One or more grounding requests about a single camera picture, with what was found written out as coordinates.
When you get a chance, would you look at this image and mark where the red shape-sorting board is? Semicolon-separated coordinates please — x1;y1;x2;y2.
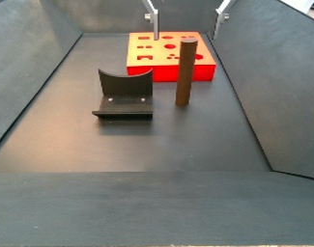
126;32;216;82

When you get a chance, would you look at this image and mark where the black curved holder stand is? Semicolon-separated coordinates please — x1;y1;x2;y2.
91;70;154;119

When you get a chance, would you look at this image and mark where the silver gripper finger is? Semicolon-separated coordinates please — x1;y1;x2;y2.
142;0;158;41
212;0;230;40

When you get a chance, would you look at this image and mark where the brown oval peg rod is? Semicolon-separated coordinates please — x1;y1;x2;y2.
174;38;197;107

